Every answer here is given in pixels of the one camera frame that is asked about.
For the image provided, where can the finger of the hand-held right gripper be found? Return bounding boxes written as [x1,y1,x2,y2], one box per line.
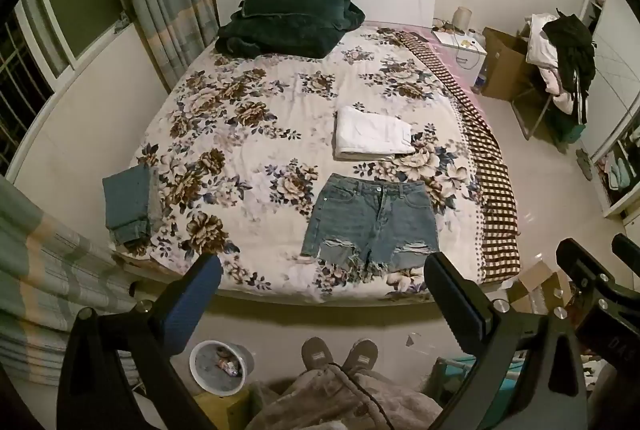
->
[612,233,640,272]
[556,237,615,297]

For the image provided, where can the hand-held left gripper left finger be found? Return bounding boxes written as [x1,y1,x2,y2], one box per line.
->
[57,253,224,430]

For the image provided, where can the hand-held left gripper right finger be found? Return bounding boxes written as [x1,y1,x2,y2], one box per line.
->
[424,251,589,430]

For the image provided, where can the ripped denim shorts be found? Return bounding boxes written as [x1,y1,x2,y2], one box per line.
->
[300,173,441,272]

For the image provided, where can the folded white pants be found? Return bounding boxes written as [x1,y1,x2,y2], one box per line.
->
[333,106,417,161]

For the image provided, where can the small cardboard box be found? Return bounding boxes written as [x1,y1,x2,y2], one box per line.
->
[506,260,572,317]

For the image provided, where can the white trash bin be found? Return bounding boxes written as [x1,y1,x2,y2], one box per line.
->
[188,339,255,397]

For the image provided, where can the dark slipper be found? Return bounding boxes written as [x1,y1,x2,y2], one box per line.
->
[575,149,594,181]

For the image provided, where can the folded blue jeans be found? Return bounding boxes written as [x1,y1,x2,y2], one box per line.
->
[102,164,164,246]

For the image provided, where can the brown checkered blanket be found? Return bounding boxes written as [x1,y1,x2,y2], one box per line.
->
[402,30,523,283]

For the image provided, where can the yellow box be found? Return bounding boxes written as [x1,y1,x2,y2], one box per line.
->
[194,389,252,430]

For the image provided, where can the person's fuzzy grey robe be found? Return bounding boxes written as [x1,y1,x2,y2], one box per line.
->
[244,362,445,430]

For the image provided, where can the metal folding chair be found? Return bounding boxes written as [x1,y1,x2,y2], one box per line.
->
[510,60,587,142]

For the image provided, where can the floral covered bed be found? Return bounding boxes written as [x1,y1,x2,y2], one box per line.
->
[109,24,488,305]

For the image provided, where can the black garment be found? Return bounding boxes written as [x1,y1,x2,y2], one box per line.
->
[542,12,597,122]

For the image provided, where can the large open cardboard box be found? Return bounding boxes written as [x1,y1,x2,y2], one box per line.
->
[479,27,532,102]

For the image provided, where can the white and pink clothes pile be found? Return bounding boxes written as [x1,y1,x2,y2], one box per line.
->
[525,13,577,112]

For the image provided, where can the white nightstand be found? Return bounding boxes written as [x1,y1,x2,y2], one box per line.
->
[432,28,488,72]

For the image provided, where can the cream jar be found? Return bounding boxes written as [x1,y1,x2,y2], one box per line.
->
[452,6,474,32]

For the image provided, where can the dark green blanket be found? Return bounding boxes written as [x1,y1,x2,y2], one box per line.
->
[215,0,367,60]

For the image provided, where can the window with bars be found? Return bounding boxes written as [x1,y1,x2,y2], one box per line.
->
[0,0,135,177]

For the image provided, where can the white bed headboard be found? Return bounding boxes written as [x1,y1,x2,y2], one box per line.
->
[213,0,437,30]

